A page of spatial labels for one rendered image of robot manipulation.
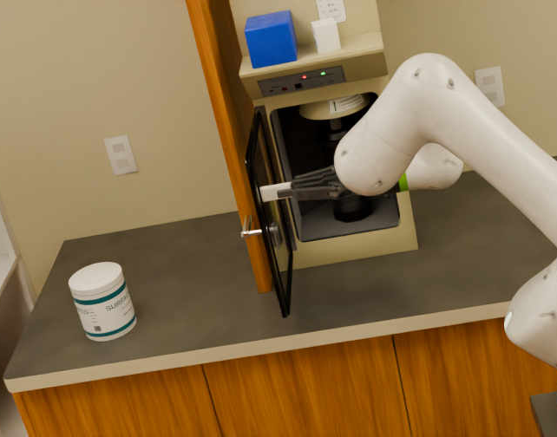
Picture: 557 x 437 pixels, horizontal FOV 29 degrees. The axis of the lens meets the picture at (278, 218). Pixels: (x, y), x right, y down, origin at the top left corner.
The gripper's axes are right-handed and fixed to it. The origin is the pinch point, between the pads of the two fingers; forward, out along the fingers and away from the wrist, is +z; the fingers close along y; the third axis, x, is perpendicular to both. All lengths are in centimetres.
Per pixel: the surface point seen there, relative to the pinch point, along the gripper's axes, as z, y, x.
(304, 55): -10.2, -18.9, -22.9
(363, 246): -14.3, -26.0, 30.8
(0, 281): 89, -51, 36
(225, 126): 10.5, -17.2, -10.5
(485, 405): -37, 1, 64
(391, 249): -21.2, -26.0, 32.8
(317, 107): -9.9, -29.5, -6.3
